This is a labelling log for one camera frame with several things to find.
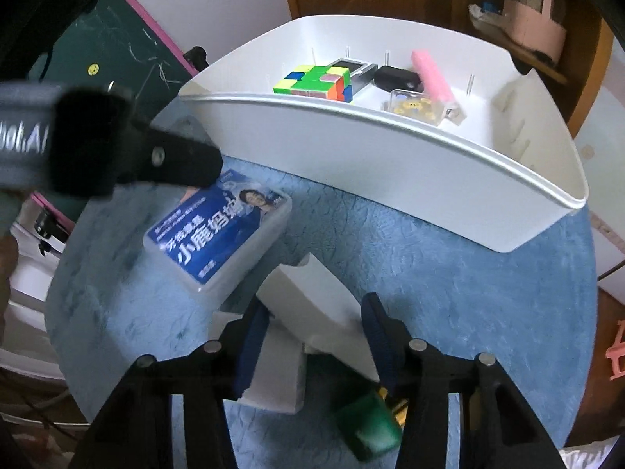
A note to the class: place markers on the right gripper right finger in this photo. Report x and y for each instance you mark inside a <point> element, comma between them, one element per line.
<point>417,372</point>

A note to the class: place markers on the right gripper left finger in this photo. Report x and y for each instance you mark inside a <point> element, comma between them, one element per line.
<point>221,369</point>

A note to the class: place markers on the white square box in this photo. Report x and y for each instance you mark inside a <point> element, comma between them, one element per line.
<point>271,371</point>

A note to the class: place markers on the white wedge-shaped box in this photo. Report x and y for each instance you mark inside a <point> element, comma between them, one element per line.
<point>319,311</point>

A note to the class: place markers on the colourful rubik's cube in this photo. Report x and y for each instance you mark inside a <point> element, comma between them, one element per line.
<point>325,82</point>

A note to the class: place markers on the clear box with yellow pieces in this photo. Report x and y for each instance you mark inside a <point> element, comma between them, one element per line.
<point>415,105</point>

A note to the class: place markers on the silver handheld game device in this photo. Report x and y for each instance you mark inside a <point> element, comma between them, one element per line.
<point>361,73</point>

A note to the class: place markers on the pink cylindrical tube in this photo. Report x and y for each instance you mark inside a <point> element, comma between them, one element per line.
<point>436,86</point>

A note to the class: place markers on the small black object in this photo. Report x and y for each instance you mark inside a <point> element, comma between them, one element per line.
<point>390,78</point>

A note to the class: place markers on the green and gold bottle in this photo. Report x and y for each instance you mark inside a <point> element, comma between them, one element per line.
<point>372,424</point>

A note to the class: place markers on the blue fuzzy table cover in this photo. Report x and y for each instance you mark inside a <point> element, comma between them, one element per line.
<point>534,309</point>

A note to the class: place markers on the pink plastic stool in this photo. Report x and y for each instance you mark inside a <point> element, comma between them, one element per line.
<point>616,352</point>

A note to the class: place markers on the white plastic organizer bin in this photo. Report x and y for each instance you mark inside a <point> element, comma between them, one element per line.
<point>505,174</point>

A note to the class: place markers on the wooden corner shelf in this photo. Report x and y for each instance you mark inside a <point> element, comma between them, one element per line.
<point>566,41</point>

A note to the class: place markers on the pink storage basket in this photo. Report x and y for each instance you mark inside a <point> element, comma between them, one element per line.
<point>536,25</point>

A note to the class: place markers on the green chalkboard pink frame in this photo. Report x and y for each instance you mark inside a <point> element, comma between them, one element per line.
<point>119,43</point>

